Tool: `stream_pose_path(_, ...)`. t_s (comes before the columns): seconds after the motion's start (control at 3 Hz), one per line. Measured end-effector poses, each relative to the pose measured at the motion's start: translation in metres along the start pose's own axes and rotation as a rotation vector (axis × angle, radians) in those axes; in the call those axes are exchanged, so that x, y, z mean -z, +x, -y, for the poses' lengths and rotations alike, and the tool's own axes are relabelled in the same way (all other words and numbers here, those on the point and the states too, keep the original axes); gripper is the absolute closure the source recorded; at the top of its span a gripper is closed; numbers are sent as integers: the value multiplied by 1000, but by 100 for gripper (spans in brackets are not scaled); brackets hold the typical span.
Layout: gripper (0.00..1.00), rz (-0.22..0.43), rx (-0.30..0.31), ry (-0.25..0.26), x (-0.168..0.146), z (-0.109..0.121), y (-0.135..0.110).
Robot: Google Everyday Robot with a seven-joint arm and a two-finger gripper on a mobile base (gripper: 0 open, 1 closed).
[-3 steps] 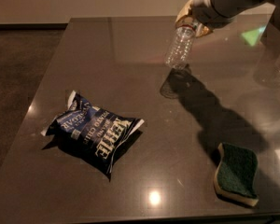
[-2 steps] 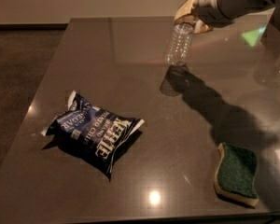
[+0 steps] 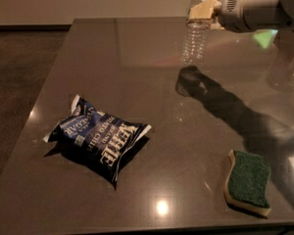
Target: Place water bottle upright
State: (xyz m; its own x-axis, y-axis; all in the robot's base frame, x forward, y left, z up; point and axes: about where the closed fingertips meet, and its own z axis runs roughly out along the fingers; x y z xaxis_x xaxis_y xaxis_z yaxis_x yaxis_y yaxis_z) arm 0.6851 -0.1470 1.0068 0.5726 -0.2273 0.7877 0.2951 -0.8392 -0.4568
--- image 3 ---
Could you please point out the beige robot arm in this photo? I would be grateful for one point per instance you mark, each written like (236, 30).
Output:
(286, 5)

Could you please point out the clear plastic water bottle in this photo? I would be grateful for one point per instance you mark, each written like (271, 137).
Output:
(195, 38)

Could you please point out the green yellow sponge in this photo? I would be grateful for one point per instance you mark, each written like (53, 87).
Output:
(246, 184)

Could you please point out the grey beige gripper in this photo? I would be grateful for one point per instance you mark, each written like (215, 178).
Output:
(235, 13)

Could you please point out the blue potato chip bag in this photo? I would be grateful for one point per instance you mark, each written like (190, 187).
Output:
(100, 139)

